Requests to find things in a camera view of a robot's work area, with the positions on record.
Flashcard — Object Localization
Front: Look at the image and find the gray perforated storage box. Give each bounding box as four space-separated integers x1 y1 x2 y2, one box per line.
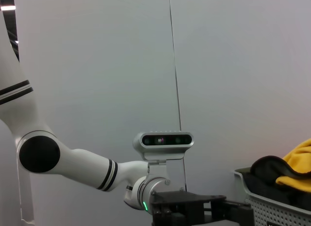
233 167 311 226

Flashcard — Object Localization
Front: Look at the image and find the yellow and gray towel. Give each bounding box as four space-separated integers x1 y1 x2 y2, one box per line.
275 138 311 188

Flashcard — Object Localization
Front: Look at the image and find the black cloth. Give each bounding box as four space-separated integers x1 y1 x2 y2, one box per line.
242 155 311 211

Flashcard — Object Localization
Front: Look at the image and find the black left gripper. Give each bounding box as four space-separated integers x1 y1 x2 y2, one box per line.
150 191 255 226

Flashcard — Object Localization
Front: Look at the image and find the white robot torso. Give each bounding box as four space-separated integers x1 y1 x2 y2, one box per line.
0 119 35 226

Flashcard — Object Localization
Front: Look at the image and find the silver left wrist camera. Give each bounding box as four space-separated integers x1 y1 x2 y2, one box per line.
132 130 194 185

